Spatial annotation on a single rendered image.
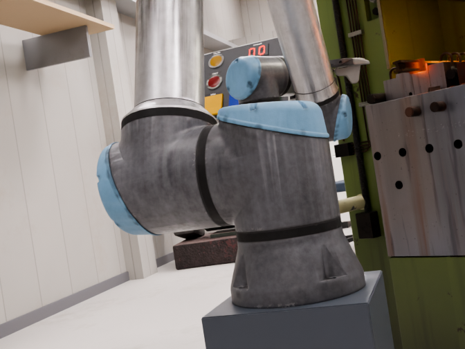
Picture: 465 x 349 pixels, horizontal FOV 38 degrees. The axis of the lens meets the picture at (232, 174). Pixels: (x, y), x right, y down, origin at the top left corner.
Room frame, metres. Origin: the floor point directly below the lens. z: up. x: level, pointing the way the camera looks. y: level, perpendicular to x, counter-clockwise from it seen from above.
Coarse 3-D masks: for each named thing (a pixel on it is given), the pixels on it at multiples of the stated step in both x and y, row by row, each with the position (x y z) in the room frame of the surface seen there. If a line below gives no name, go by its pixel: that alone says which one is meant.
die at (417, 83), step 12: (420, 72) 1.88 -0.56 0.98; (432, 72) 1.85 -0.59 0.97; (444, 72) 1.82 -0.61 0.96; (384, 84) 1.97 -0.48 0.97; (396, 84) 1.94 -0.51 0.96; (408, 84) 1.91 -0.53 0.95; (420, 84) 1.88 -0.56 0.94; (432, 84) 1.85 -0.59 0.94; (444, 84) 1.83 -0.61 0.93; (456, 84) 1.86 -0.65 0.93; (396, 96) 1.94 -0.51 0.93
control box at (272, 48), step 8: (264, 40) 2.22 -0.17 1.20; (272, 40) 2.20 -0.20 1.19; (232, 48) 2.26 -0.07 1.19; (240, 48) 2.24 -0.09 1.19; (248, 48) 2.23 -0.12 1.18; (256, 48) 2.21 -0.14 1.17; (272, 48) 2.18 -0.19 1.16; (280, 48) 2.17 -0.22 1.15; (208, 56) 2.29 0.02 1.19; (224, 56) 2.26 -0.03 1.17; (232, 56) 2.24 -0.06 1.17; (240, 56) 2.23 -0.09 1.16; (208, 64) 2.27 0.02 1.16; (224, 64) 2.24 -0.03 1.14; (208, 72) 2.26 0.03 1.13; (216, 72) 2.24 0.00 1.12; (224, 72) 2.23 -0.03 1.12; (208, 80) 2.24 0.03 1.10; (224, 80) 2.21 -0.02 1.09; (208, 88) 2.22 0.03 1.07; (216, 88) 2.21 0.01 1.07; (224, 88) 2.20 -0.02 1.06; (224, 96) 2.18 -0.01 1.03; (288, 96) 2.07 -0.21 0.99; (224, 104) 2.16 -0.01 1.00
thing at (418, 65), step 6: (402, 60) 1.80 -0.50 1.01; (408, 60) 1.82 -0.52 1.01; (414, 60) 1.84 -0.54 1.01; (420, 60) 1.86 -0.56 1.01; (396, 66) 1.81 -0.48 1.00; (402, 66) 1.82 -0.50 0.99; (408, 66) 1.84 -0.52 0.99; (414, 66) 1.86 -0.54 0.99; (420, 66) 1.86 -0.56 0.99; (396, 72) 1.82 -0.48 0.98; (402, 72) 1.84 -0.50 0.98; (408, 72) 1.86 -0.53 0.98; (414, 72) 1.87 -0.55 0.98
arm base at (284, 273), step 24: (240, 240) 0.93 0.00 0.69; (264, 240) 0.89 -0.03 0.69; (288, 240) 0.88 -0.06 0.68; (312, 240) 0.88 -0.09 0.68; (336, 240) 0.90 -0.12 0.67; (240, 264) 0.92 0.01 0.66; (264, 264) 0.88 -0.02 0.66; (288, 264) 0.87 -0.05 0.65; (312, 264) 0.87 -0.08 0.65; (336, 264) 0.88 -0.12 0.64; (360, 264) 0.93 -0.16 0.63; (240, 288) 0.91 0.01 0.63; (264, 288) 0.87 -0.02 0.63; (288, 288) 0.86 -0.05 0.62; (312, 288) 0.86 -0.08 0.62; (336, 288) 0.87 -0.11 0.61; (360, 288) 0.90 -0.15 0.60
